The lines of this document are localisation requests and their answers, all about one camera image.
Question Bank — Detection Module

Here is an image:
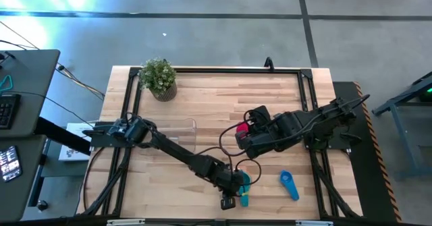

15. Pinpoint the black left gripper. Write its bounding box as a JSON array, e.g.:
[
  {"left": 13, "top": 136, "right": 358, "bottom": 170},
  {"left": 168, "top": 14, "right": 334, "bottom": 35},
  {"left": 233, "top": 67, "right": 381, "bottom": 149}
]
[{"left": 215, "top": 168, "right": 244, "bottom": 210}]

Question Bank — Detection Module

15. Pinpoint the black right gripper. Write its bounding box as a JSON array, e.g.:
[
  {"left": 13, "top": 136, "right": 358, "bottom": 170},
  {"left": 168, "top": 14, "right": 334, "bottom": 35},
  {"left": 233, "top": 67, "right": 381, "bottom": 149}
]
[{"left": 235, "top": 109, "right": 300, "bottom": 159}]

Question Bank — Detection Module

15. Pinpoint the pink measuring cup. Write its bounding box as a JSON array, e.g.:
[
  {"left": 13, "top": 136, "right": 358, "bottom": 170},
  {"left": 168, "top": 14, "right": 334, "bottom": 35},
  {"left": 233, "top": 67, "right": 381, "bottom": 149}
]
[{"left": 236, "top": 121, "right": 250, "bottom": 135}]

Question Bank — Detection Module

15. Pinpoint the teal measuring cup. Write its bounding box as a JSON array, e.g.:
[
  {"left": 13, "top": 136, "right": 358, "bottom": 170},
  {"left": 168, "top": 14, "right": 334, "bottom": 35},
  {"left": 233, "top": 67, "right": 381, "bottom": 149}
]
[{"left": 238, "top": 171, "right": 253, "bottom": 208}]

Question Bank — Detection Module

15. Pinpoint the blue measuring cup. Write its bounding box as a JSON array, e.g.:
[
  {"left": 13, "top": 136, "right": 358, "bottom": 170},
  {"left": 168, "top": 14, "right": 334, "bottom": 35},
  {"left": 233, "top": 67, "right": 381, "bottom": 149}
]
[{"left": 279, "top": 170, "right": 300, "bottom": 202}]

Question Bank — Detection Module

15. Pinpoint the clear plastic basket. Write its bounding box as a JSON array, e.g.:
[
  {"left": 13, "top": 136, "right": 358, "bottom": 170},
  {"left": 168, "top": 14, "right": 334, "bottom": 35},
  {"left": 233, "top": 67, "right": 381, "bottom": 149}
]
[{"left": 144, "top": 117, "right": 198, "bottom": 154}]

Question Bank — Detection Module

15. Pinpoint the green plant in striped pot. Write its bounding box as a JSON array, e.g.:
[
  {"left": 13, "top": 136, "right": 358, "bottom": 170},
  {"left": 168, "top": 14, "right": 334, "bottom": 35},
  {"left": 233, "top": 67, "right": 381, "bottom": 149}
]
[{"left": 138, "top": 57, "right": 178, "bottom": 103}]

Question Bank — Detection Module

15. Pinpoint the black mat hazard-striped edge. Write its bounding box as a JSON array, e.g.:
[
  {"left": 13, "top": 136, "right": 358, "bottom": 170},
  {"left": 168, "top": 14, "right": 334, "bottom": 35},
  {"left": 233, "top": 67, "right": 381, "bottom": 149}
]
[{"left": 332, "top": 80, "right": 403, "bottom": 224}]

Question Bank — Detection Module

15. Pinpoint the grey-blue metal stand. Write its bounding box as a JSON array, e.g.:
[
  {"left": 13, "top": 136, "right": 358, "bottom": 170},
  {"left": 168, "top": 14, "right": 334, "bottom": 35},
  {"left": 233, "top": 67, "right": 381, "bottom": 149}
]
[{"left": 371, "top": 70, "right": 432, "bottom": 181}]

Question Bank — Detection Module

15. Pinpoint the white paper sheet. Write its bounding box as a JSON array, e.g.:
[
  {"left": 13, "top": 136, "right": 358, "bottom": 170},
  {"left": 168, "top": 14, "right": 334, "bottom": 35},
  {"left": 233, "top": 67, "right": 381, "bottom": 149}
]
[{"left": 59, "top": 123, "right": 99, "bottom": 162}]

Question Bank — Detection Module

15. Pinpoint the grey side desk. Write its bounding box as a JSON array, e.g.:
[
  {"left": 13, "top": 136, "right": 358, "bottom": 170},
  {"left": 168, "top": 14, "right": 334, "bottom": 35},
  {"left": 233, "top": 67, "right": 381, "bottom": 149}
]
[
  {"left": 0, "top": 49, "right": 61, "bottom": 139},
  {"left": 0, "top": 134, "right": 47, "bottom": 222}
]

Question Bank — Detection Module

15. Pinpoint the black smartphone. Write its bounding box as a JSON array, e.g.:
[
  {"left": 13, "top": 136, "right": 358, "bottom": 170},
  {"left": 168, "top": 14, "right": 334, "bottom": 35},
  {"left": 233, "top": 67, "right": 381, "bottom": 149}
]
[{"left": 0, "top": 145, "right": 23, "bottom": 183}]

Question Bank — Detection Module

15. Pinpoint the black keyboard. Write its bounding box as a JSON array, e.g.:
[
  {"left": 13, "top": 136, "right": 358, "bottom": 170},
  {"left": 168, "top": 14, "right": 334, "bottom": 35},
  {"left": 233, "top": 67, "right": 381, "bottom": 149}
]
[{"left": 0, "top": 93, "right": 21, "bottom": 131}]

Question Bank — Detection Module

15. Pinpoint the teal loop tool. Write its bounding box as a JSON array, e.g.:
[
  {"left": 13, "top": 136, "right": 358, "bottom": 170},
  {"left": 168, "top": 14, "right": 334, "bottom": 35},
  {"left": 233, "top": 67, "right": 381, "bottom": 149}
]
[{"left": 0, "top": 74, "right": 14, "bottom": 94}]

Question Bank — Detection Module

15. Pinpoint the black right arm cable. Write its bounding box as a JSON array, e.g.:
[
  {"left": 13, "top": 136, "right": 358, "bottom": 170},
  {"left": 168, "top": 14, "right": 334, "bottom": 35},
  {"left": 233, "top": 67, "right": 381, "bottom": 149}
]
[{"left": 218, "top": 117, "right": 263, "bottom": 186}]

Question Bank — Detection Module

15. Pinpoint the black table frame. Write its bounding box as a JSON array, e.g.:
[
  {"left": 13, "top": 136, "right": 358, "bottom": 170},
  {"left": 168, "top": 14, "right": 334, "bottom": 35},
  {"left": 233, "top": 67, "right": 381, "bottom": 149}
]
[{"left": 80, "top": 65, "right": 362, "bottom": 220}]

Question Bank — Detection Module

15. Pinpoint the white bracket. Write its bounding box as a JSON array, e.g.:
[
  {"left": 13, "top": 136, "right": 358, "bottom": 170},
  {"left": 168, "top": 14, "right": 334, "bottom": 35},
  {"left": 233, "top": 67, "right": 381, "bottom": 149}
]
[
  {"left": 107, "top": 219, "right": 146, "bottom": 226},
  {"left": 296, "top": 220, "right": 334, "bottom": 226}
]

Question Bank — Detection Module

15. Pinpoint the floor cable bundle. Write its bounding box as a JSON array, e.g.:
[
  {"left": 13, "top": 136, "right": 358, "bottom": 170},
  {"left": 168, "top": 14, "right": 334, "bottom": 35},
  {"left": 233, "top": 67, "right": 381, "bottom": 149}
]
[{"left": 0, "top": 20, "right": 105, "bottom": 98}]

